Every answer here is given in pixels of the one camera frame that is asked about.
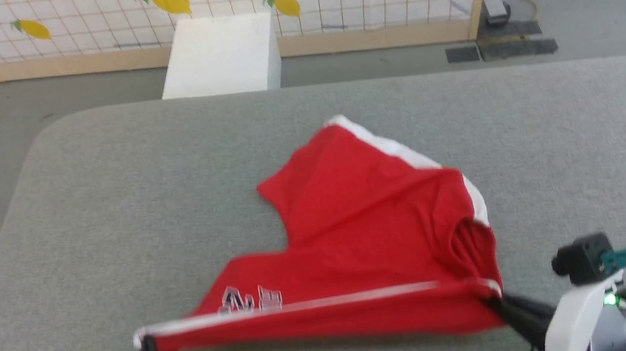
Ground red shorts with white trim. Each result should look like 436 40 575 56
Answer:
104 94 510 351

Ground grey fabric sofa cushion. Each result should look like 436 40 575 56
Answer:
0 24 626 351

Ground white rectangular box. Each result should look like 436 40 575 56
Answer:
151 6 285 107

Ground yellow floor cable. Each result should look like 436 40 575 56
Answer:
508 0 542 26

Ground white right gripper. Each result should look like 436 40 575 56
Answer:
486 271 626 351

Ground large black floor mat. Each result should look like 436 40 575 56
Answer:
475 15 560 65

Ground small black floor mat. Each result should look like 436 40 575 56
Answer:
445 43 481 66

